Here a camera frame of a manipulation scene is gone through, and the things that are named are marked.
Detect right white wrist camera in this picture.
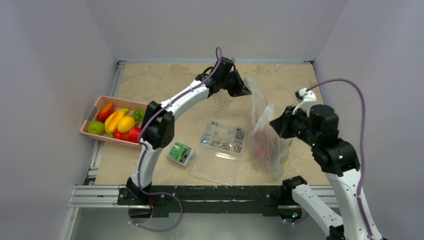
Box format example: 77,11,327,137
292,88,317,115

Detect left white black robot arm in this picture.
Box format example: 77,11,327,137
123,57,251,205

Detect orange yellow fake mango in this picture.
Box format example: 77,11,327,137
106,109,127,134

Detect red fake fruits in bag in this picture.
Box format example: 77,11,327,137
254,130,275,162

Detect green fake grapes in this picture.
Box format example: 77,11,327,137
131,108,145,126

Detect green circuit board case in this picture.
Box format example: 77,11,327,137
165,141,195,168

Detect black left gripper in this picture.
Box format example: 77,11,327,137
220,69,251,98

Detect pink plastic basket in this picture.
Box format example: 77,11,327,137
80,95,147,149

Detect clear plastic screw organizer box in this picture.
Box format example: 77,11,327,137
190,120,246,186

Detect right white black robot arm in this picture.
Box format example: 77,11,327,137
269,104,384,240

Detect green fake apple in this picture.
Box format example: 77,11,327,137
86,120,105,135

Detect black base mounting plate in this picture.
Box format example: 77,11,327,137
117,184,306,221

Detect yellow fake lemon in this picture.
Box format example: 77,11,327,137
117,116,136,133

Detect yellow fake banana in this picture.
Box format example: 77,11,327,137
104,108,130,138

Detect translucent printed plastic bag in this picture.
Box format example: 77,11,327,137
243,77,292,179

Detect red orange fake mango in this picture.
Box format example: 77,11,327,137
96,102,115,123

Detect red fake apple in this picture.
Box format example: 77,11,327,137
127,126,142,143

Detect red fake strawberries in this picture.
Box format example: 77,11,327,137
113,130,129,141

